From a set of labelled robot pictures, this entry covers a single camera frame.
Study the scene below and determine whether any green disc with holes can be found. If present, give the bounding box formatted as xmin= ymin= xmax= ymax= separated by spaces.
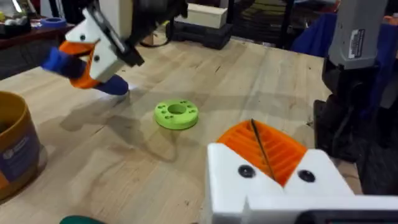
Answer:
xmin=154 ymin=99 xmax=200 ymax=131

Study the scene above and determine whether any yellow bucket with blue label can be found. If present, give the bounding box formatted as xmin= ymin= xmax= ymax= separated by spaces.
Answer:
xmin=0 ymin=90 xmax=43 ymax=202

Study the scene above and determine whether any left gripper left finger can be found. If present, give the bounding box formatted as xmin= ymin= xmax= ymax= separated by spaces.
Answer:
xmin=205 ymin=119 xmax=284 ymax=224

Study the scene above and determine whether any blue cloth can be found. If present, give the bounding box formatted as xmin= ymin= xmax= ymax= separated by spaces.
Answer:
xmin=290 ymin=12 xmax=398 ymax=119

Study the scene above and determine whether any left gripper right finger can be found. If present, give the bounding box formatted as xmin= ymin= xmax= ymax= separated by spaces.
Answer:
xmin=251 ymin=119 xmax=356 ymax=197

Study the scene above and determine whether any heap of small items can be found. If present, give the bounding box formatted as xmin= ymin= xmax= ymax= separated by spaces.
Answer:
xmin=0 ymin=9 xmax=32 ymax=39

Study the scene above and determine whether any blue electric screwdriver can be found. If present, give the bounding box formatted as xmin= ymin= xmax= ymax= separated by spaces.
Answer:
xmin=40 ymin=46 xmax=130 ymax=96

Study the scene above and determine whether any dark green vegetable toy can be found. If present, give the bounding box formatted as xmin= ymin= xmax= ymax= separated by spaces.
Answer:
xmin=58 ymin=215 xmax=107 ymax=224

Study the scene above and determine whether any cream rectangular box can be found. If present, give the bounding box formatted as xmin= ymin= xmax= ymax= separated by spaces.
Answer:
xmin=174 ymin=2 xmax=228 ymax=30

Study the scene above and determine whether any dark side table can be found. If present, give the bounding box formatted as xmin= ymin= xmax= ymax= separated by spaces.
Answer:
xmin=0 ymin=24 xmax=76 ymax=81

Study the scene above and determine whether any blue tape roll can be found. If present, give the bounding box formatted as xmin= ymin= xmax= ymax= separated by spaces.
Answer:
xmin=40 ymin=17 xmax=68 ymax=29

